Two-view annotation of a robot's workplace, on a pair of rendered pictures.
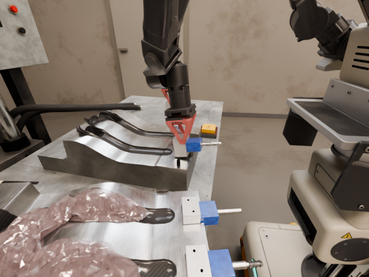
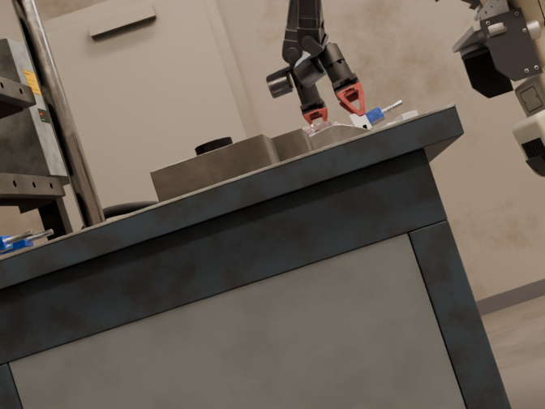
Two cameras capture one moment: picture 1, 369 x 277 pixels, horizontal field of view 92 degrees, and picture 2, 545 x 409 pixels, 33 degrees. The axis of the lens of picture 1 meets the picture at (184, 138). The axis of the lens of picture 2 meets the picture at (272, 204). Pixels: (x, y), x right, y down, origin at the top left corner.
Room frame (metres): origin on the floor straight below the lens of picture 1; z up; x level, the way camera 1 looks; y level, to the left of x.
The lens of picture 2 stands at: (-1.77, 0.54, 0.71)
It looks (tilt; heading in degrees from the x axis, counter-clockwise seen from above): 2 degrees up; 353
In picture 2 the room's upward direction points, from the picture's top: 18 degrees counter-clockwise
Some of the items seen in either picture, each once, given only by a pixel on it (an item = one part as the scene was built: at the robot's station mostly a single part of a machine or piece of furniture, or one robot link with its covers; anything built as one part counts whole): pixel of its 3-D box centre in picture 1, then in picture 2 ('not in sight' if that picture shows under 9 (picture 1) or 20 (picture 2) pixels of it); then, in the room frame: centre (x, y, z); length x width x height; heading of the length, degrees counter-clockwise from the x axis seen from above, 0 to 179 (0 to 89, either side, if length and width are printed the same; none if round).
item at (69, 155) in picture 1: (126, 142); not in sight; (0.55, 0.21, 0.87); 0.50 x 0.26 x 0.14; 77
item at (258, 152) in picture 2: not in sight; (220, 174); (-0.42, 0.44, 0.83); 0.17 x 0.13 x 0.06; 77
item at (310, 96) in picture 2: not in sight; (310, 97); (0.75, 0.05, 1.06); 0.10 x 0.07 x 0.07; 167
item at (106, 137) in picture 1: (126, 131); not in sight; (0.54, 0.20, 0.92); 0.35 x 0.16 x 0.09; 77
